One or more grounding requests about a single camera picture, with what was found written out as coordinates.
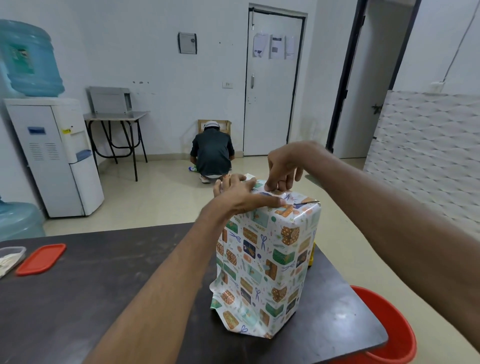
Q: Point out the grey wall panel box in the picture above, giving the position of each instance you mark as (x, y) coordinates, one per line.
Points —
(187, 43)

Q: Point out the white water dispenser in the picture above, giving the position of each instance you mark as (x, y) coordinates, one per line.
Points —
(56, 157)

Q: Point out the gift-wrapped box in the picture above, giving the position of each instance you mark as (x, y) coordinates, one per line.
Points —
(266, 266)

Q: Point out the person's right fingers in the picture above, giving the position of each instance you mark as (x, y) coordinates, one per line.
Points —
(282, 183)

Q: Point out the metal folding table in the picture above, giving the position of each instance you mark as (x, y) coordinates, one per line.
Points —
(116, 135)

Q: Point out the blue water jug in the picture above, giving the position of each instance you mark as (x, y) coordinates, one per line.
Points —
(18, 221)
(28, 60)

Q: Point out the red plastic bucket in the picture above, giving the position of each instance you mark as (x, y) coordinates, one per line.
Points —
(390, 330)

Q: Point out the wooden frame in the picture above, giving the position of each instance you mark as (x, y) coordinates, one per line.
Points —
(225, 125)

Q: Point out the yellow object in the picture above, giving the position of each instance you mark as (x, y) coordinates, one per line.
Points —
(312, 255)

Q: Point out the person's right hand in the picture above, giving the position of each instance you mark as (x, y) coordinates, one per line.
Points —
(285, 165)

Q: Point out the grey metal box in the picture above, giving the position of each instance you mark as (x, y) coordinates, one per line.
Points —
(109, 100)

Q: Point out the red plastic lid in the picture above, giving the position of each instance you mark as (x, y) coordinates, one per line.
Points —
(40, 259)

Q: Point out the paper notice with dark print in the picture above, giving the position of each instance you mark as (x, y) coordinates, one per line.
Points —
(277, 47)

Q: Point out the white paper notice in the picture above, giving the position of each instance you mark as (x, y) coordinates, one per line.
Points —
(260, 45)
(290, 48)

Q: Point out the person's left forearm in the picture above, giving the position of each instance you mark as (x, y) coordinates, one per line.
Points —
(157, 296)

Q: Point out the person's right forearm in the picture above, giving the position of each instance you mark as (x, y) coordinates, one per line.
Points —
(405, 240)

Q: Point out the white patterned panel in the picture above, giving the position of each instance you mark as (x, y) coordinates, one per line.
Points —
(427, 150)

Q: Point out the clear plastic container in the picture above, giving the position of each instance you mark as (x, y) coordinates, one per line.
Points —
(9, 258)

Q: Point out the open white door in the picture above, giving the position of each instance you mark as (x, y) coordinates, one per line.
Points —
(369, 82)

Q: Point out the person's left thumb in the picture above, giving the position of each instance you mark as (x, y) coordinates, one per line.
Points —
(269, 201)

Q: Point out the person's left hand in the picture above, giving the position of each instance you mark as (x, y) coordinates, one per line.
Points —
(240, 195)

